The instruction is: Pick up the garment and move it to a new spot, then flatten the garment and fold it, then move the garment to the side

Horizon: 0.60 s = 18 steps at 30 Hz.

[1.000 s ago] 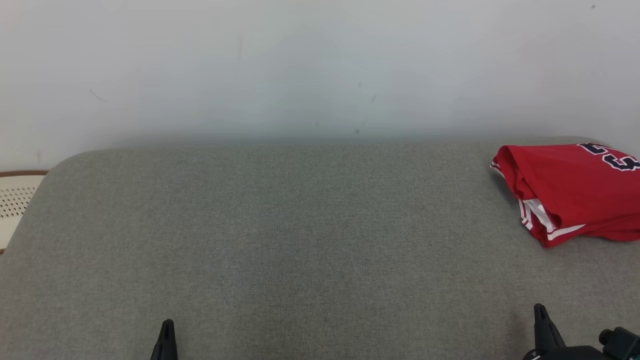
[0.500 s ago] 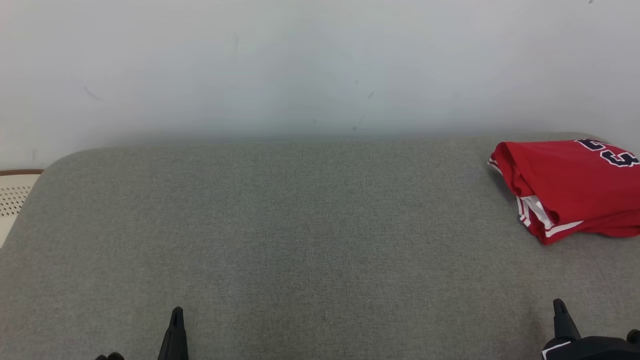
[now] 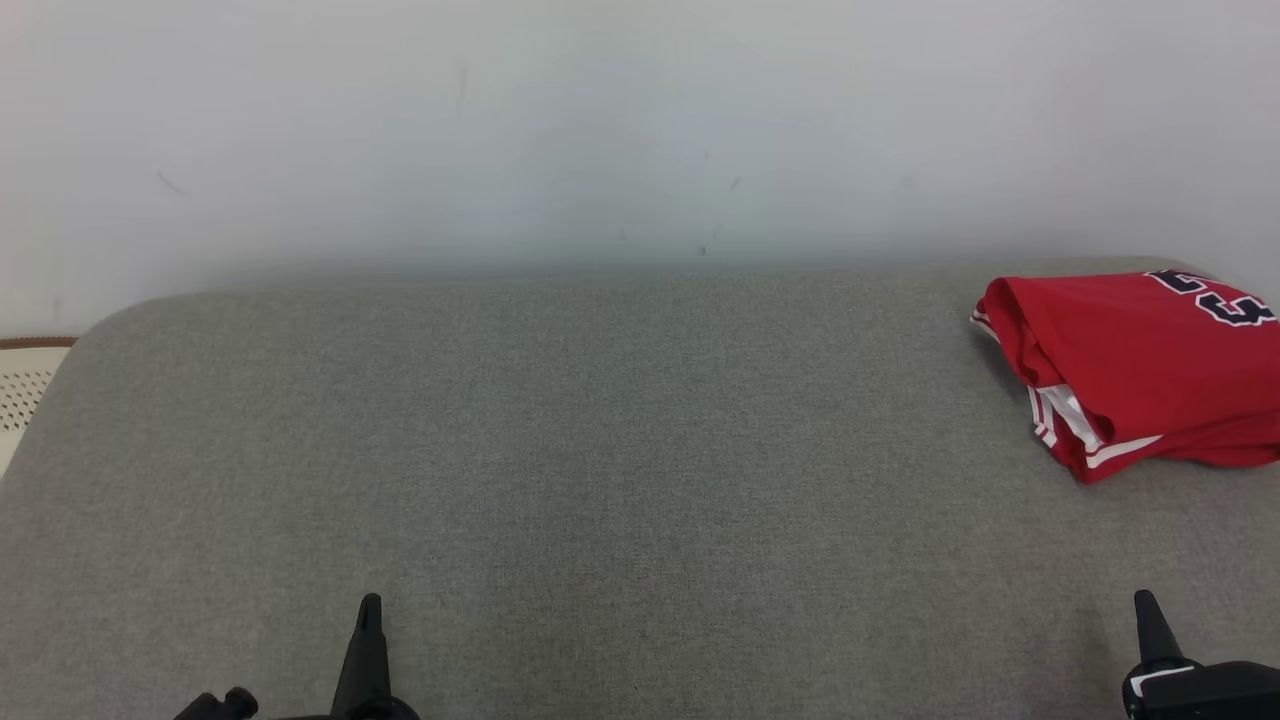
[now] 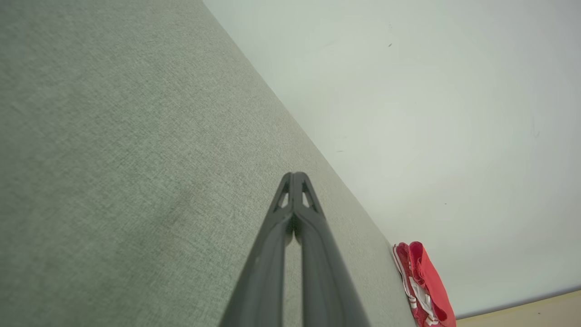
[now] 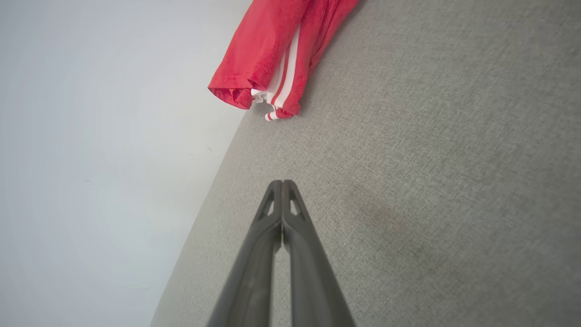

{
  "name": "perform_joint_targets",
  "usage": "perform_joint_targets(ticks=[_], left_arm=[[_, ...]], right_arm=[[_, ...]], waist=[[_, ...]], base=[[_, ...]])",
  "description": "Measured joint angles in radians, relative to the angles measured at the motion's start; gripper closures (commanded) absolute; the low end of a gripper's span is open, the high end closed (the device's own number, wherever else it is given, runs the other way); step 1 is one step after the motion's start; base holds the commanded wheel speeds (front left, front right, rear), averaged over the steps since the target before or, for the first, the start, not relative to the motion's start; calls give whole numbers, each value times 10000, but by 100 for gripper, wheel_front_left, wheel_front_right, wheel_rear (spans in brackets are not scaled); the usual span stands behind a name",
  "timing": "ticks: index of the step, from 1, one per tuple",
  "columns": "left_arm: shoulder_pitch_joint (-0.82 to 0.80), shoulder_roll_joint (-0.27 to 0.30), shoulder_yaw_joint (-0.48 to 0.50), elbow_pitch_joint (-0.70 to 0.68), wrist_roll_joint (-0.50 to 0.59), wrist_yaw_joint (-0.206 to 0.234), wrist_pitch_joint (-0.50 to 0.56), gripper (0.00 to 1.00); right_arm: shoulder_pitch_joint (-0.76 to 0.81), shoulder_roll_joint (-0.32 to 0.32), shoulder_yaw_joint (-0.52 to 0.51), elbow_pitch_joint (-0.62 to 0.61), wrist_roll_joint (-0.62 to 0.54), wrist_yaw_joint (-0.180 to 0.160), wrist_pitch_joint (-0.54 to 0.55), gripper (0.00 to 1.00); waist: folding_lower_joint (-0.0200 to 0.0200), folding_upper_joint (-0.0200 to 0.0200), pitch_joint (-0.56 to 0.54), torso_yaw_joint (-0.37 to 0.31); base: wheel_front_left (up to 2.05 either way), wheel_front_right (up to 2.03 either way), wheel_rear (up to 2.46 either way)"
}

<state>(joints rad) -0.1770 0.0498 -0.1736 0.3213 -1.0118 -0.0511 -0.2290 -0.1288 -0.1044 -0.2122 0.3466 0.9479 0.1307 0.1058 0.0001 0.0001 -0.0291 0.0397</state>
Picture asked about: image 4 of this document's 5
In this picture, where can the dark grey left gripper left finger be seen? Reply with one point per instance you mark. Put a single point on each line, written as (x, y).
(265, 272)

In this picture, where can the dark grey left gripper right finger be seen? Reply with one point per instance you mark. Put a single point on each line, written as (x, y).
(327, 281)

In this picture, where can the red polo shirt white collar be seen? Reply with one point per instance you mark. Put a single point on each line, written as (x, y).
(408, 281)

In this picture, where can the red shorts with white stripe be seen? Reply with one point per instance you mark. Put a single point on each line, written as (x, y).
(435, 281)

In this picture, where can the grey fabric sofa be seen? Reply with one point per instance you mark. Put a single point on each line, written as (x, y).
(113, 159)

